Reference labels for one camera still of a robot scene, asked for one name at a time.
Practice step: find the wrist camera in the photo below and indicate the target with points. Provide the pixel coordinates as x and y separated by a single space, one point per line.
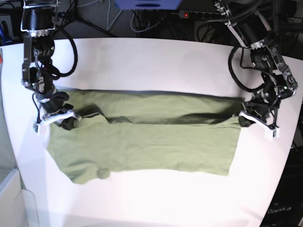
39 128
272 133

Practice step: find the black OpenArm box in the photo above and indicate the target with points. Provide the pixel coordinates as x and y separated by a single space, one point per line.
286 207

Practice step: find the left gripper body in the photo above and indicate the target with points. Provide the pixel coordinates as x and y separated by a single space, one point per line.
263 114

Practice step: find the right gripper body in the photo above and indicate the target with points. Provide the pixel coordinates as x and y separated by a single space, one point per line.
65 112

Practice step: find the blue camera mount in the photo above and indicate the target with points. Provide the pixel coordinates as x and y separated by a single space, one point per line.
148 4

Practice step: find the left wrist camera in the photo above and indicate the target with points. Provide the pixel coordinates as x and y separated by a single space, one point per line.
272 133

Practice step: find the white bin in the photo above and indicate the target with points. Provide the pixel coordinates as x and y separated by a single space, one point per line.
17 205

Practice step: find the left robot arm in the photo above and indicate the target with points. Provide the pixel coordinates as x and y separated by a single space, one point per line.
253 32

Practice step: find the black power strip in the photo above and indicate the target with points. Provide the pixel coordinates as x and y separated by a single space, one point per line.
200 16

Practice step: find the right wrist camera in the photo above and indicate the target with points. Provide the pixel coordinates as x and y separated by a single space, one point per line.
39 128

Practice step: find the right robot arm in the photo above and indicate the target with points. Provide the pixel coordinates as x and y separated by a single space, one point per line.
38 71

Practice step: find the green T-shirt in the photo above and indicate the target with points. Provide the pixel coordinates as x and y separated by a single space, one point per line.
129 131

